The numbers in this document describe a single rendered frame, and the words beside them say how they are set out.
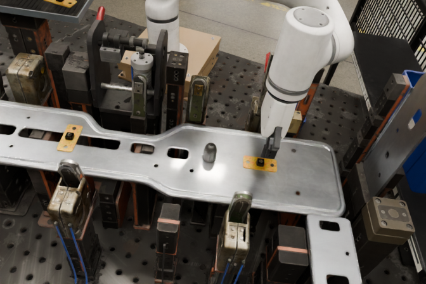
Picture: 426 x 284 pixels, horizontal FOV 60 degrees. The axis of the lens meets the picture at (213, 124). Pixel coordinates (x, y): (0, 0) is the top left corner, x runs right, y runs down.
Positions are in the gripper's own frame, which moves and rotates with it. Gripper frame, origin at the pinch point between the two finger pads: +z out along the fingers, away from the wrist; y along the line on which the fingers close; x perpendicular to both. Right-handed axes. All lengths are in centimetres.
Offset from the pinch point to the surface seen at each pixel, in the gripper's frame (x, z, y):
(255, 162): -1.1, 8.8, 0.3
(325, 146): 17.6, 8.8, -8.3
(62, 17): -55, -6, -26
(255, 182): -1.0, 9.1, 6.1
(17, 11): -67, -6, -26
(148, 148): -27.5, 10.6, -0.5
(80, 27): -78, 41, -89
